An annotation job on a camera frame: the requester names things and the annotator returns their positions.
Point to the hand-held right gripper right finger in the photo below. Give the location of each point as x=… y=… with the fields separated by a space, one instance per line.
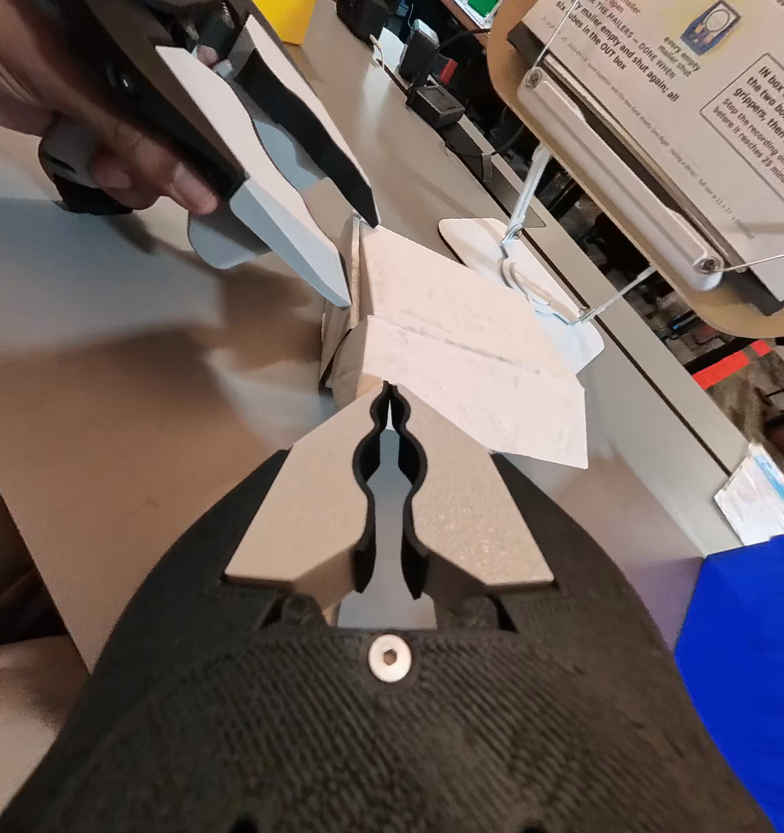
x=483 y=520

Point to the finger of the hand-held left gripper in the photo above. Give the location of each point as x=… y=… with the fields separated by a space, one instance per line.
x=281 y=149
x=268 y=195

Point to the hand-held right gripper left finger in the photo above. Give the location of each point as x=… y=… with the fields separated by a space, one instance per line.
x=300 y=520

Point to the white cardboard mailer box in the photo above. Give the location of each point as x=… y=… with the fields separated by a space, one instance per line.
x=470 y=338

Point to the blue plastic bin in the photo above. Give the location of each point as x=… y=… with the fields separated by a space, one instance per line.
x=756 y=683

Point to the black desk box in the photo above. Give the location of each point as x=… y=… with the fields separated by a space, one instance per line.
x=437 y=107

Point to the grey desk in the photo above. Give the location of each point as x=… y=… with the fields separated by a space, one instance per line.
x=105 y=423

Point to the person's left hand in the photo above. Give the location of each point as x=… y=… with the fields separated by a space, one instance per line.
x=27 y=58

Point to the yellow plastic bin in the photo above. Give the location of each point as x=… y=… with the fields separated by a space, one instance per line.
x=287 y=19

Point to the black power adapter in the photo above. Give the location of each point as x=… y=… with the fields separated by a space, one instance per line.
x=362 y=16

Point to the black charger red label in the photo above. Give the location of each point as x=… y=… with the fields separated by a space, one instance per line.
x=421 y=49

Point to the white blue paper envelope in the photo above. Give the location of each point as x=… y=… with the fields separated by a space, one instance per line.
x=756 y=494

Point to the red tape strip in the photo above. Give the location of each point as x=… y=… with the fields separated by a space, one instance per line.
x=723 y=368

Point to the brown cardboard box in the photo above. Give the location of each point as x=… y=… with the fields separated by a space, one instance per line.
x=21 y=716

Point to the printed instruction sheet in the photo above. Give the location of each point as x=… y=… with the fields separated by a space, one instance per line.
x=723 y=97

